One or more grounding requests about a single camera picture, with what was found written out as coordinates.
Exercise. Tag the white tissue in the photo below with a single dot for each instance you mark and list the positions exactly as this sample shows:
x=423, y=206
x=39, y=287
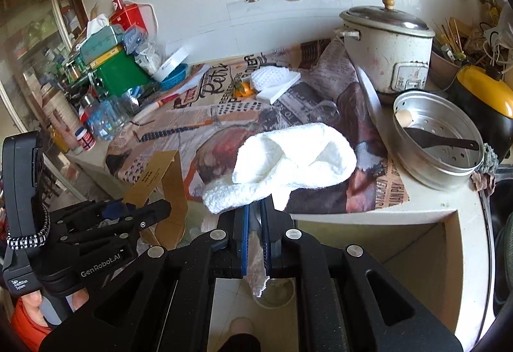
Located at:
x=275, y=163

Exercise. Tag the yellow black appliance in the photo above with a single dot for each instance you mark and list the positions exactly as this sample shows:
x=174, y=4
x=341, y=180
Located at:
x=487, y=100

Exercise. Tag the white bucket on floor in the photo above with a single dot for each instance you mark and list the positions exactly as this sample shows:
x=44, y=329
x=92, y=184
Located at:
x=277, y=294

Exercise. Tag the newspaper print table mat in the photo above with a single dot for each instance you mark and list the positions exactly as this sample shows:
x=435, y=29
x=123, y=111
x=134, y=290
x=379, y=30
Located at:
x=207, y=127

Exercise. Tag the black spatula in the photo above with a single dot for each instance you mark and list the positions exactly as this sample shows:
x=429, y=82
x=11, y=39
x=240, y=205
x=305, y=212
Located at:
x=427, y=139

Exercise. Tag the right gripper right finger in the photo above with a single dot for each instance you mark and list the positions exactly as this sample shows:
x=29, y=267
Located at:
x=274, y=224

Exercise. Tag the metal steamer pot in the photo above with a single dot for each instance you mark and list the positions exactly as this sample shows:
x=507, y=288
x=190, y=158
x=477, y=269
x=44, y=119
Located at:
x=442, y=167

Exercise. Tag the clear glass jar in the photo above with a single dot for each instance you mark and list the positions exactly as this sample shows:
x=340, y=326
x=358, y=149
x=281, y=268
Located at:
x=108, y=118

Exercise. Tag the green box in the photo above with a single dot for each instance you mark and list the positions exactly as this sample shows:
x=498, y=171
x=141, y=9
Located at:
x=114, y=72

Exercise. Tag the clear plastic bag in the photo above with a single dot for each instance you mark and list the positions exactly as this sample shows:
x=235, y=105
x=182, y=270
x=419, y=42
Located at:
x=145, y=52

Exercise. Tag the orange mandarin with leaf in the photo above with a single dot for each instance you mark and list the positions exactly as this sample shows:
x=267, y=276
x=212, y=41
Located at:
x=242, y=89

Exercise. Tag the blue plastic basket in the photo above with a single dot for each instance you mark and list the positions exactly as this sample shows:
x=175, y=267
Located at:
x=175, y=77

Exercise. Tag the brown cardboard piece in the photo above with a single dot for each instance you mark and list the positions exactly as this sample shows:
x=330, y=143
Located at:
x=161, y=179

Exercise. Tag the white rice cooker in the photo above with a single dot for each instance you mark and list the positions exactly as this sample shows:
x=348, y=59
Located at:
x=391, y=46

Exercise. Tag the white foam fruit net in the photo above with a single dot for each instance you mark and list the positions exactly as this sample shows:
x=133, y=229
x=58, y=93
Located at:
x=270, y=76

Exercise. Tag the teal tissue box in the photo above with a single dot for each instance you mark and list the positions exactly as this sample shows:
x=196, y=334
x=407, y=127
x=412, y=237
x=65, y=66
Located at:
x=101, y=42

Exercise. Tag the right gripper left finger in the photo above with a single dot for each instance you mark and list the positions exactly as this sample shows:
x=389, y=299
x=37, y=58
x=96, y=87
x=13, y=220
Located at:
x=234, y=256

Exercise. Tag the red carton box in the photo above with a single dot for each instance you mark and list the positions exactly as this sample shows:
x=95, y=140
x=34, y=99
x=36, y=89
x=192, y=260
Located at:
x=126, y=15

